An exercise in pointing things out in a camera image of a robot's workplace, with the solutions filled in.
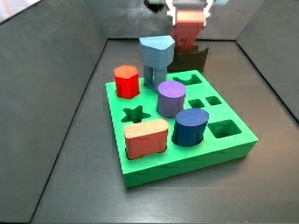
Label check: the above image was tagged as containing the white gripper wrist 1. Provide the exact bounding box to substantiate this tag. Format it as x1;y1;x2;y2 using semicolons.
144;0;230;26

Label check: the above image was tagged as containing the red double-square block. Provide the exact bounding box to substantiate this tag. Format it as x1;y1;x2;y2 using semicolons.
172;10;206;53

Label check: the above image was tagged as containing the light blue pentagon block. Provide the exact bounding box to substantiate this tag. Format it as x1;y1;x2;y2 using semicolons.
139;35;175;91

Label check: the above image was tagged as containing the black curved holder stand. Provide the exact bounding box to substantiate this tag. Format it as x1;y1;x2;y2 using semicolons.
167;45;210;72

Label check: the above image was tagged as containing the red hexagon block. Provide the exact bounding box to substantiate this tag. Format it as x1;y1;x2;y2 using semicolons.
114;65;139;99

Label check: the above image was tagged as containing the purple cylinder block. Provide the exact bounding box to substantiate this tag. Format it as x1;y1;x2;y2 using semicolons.
156;80;187;118

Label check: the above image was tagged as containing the dark blue cylinder block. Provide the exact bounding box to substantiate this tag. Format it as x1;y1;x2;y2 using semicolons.
172;108;210;147

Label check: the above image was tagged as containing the red rounded rectangular block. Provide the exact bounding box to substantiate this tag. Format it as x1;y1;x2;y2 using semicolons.
124;119;170;160

